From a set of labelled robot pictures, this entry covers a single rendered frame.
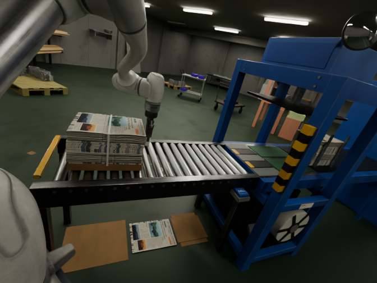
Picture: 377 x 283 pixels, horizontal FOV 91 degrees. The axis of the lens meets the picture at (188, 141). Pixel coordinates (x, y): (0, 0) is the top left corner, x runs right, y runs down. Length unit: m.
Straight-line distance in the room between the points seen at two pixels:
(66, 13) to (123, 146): 0.63
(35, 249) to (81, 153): 0.74
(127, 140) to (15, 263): 0.76
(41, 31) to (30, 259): 0.47
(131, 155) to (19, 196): 0.77
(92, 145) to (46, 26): 0.60
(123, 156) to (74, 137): 0.25
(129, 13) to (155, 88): 0.49
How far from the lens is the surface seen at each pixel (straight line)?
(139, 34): 0.71
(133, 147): 1.05
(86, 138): 1.04
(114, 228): 1.88
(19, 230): 0.35
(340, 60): 1.45
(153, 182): 1.07
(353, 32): 1.24
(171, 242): 1.83
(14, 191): 0.35
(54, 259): 0.52
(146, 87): 1.06
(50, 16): 0.63
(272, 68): 1.52
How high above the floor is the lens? 1.46
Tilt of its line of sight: 24 degrees down
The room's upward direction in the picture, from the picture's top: 14 degrees clockwise
